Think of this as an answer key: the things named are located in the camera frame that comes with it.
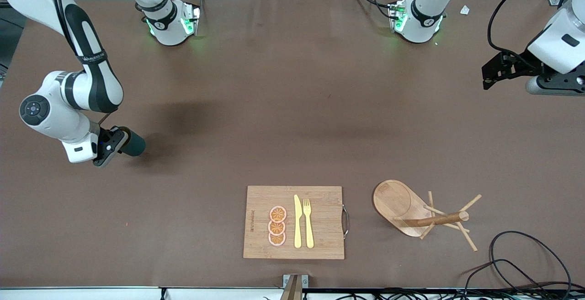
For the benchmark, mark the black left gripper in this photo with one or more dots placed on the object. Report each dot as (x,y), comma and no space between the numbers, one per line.
(515,63)

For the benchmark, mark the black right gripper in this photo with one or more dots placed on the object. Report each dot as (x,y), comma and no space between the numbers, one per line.
(119,151)

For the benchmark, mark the dark teal mug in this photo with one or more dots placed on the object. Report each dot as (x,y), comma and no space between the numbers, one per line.
(135,144)

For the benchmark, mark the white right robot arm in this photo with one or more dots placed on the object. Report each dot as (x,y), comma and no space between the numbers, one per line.
(59,121)

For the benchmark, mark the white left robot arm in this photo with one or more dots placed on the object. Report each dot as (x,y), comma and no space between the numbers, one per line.
(422,21)

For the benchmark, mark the small white paper scrap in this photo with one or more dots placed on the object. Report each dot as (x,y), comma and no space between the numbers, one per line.
(465,10)

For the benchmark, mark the brown table cover mat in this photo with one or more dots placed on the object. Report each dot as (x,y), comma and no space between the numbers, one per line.
(274,131)

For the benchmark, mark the orange slice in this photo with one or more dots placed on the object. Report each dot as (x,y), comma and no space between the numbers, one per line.
(278,214)

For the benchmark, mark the wooden mug tree rack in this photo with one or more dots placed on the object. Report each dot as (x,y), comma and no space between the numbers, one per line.
(393,204)

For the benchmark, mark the yellow plastic knife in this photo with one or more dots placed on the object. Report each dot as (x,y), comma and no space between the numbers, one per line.
(297,222)

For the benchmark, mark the yellow plastic fork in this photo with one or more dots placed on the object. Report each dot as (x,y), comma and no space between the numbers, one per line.
(309,227)

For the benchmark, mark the wooden cutting board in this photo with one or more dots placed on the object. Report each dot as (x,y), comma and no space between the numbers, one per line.
(320,222)

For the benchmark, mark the metal mount bracket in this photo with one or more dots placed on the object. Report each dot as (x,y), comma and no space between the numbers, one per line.
(305,281)

